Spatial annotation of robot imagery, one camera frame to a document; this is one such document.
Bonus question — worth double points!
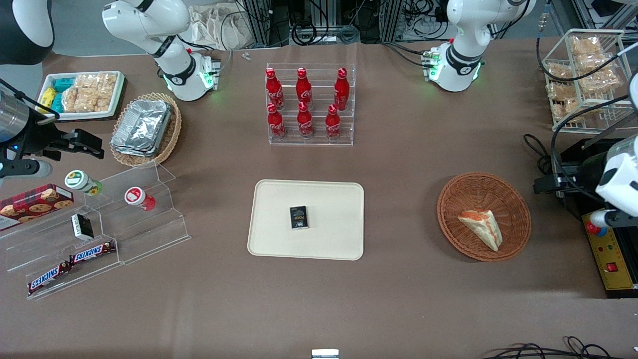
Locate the black cable bundle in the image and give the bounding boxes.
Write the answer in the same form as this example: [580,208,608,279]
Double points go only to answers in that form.
[291,0,361,46]

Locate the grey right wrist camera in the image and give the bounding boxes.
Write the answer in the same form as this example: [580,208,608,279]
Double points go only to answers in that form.
[0,159,53,180]

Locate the black machine with yellow panel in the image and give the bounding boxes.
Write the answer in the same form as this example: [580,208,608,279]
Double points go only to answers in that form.
[553,135,638,300]

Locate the snickers chocolate bar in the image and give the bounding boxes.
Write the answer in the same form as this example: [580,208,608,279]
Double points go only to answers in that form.
[27,262,72,295]
[68,241,117,265]

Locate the stacked aluminium foil trays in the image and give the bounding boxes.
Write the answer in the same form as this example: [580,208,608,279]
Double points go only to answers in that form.
[110,99,173,158]

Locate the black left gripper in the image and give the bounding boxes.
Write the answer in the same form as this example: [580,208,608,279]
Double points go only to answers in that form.
[534,152,608,195]

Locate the light oval wicker basket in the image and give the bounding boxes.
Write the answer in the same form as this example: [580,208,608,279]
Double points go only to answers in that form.
[110,92,182,168]

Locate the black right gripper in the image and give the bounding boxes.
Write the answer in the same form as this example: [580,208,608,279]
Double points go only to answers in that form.
[19,114,106,161]

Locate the red cookie box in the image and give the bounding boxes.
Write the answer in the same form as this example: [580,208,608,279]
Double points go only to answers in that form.
[0,184,75,231]

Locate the red cola bottle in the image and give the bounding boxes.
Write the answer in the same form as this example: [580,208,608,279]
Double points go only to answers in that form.
[325,104,342,140]
[296,67,314,109]
[265,68,285,110]
[297,102,315,139]
[333,68,350,111]
[267,103,288,140]

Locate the beige cloth bag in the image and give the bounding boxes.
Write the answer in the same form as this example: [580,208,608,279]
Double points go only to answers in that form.
[188,4,256,51]

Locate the aluminium frame rack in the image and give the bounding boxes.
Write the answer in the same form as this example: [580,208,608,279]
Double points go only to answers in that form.
[241,0,405,49]

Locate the green lid cup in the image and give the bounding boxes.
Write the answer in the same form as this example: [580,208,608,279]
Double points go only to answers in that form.
[65,170,103,196]

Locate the red lid cup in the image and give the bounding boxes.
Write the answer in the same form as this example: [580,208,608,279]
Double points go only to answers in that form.
[124,186,157,211]

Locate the black floor cable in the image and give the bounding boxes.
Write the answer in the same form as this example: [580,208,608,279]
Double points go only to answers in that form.
[480,336,638,359]

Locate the black arm base cable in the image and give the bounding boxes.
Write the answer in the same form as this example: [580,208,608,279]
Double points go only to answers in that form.
[381,41,432,69]

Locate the black machine power cable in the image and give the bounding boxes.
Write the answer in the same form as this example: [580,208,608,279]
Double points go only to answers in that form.
[523,133,562,176]

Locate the clear fried snack pack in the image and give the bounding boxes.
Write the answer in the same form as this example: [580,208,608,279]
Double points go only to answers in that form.
[580,69,622,96]
[545,81,579,101]
[576,52,615,73]
[570,35,602,56]
[550,97,583,123]
[547,62,575,83]

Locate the white wire basket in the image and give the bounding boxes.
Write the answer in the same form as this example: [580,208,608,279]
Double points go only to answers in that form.
[541,28,638,134]

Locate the small black card box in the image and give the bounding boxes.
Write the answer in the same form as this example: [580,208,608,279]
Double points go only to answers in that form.
[290,206,310,230]

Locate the triangular sandwich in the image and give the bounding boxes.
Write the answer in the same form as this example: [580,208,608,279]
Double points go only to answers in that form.
[458,209,503,252]

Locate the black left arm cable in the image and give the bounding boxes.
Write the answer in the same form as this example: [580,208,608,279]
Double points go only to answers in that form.
[535,0,638,83]

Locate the clear acrylic bottle rack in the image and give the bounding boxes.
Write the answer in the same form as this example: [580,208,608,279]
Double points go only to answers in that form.
[266,63,356,147]

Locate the yellow snack packet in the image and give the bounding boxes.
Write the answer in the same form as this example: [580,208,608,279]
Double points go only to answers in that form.
[39,87,58,115]

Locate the clear rice cracker pack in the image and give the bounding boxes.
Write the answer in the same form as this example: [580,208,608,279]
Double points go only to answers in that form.
[62,86,98,113]
[75,73,118,112]

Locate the small black white box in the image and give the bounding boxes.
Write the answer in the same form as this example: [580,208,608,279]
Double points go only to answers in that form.
[71,213,95,241]

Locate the brown round wicker basket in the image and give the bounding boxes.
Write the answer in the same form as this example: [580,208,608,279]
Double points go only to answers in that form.
[437,172,532,262]

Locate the clear acrylic step shelf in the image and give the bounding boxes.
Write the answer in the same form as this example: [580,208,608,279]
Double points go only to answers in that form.
[0,161,192,301]

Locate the white rectangular snack tray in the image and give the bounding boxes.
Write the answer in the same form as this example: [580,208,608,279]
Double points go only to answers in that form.
[37,71,126,122]

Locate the beige plastic tray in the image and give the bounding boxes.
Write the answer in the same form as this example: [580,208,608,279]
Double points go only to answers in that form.
[247,179,365,261]

